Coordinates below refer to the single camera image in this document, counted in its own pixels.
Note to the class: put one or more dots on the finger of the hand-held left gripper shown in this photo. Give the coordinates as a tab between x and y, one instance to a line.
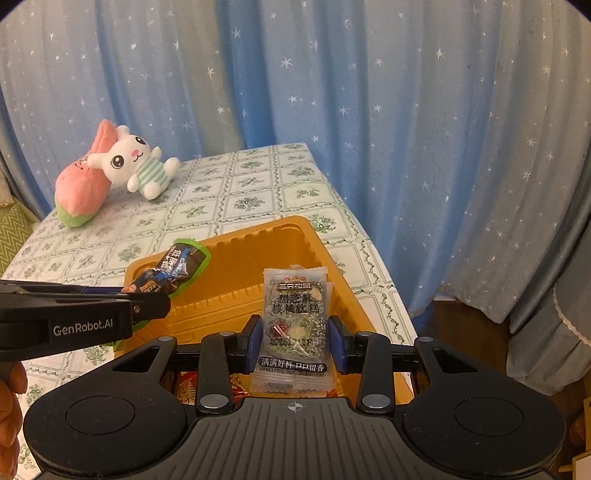
101	291
152	307

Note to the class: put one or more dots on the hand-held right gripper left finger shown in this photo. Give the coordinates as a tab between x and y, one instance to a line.
255	345

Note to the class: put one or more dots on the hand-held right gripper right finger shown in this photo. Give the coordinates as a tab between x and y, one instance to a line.
336	345

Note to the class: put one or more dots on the dark sesame snack packet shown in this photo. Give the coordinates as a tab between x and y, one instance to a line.
293	327

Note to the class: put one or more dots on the dark green-edged snack packet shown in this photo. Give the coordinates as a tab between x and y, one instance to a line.
180	267

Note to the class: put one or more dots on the orange plastic tray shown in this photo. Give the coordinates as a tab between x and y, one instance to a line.
277	249

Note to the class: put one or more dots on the person's left hand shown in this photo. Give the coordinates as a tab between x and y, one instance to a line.
11	415

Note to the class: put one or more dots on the white red snack packet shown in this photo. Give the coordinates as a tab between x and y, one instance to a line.
187	385

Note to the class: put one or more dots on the pink peach plush toy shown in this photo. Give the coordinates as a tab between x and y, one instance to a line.
78	189

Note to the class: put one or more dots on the green zigzag cushion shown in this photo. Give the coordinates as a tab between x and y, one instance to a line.
14	230

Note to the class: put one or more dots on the white rabbit plush toy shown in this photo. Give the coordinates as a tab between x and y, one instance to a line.
124	159

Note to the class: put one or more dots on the beige pillow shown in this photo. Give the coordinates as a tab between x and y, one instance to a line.
3	191

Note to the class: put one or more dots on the floral tablecloth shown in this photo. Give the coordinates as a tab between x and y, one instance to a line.
258	184

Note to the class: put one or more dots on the grey lace-trimmed curtain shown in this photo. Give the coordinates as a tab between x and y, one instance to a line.
568	350

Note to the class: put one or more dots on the blue starry curtain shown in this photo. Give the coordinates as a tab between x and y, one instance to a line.
369	115

